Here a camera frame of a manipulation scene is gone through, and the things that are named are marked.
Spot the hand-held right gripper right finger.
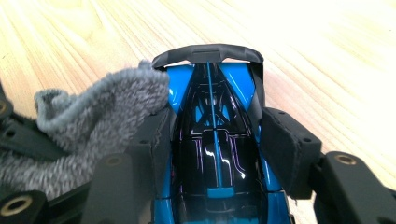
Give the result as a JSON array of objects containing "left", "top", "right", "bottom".
[{"left": 261, "top": 106, "right": 322, "bottom": 200}]

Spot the grey terry cloth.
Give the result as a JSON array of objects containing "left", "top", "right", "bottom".
[{"left": 0, "top": 59, "right": 171, "bottom": 202}]

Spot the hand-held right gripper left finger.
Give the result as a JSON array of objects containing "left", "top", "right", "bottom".
[{"left": 128, "top": 106, "right": 176, "bottom": 207}]

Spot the blue and black toy car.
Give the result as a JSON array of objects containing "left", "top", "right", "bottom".
[{"left": 151, "top": 43, "right": 294, "bottom": 224}]

